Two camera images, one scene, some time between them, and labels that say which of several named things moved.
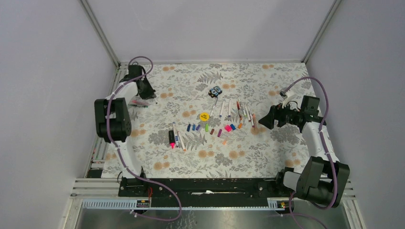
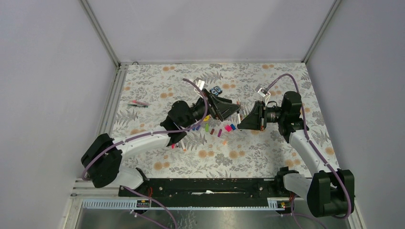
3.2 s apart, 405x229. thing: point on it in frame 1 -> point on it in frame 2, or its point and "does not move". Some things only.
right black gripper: x=276 y=112 -> x=253 y=121
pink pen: x=136 y=101 does not move
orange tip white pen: x=183 y=148 does not move
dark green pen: x=146 y=106 does not move
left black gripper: x=150 y=93 -> x=220 y=108
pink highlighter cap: x=228 y=128 does not move
